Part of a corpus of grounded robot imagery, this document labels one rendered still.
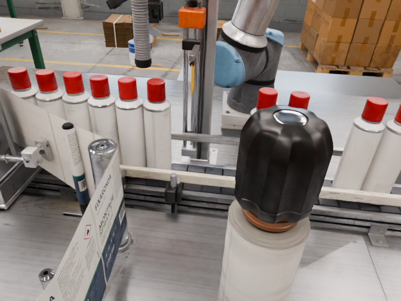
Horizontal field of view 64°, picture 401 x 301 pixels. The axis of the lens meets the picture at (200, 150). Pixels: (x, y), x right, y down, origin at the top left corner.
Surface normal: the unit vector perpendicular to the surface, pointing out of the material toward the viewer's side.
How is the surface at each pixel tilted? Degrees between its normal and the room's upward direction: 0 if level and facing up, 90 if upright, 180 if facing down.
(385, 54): 90
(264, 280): 92
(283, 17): 90
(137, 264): 0
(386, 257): 0
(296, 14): 90
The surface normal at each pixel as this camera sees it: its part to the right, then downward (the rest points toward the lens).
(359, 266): 0.04, -0.83
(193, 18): -0.13, 0.55
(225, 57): -0.65, 0.48
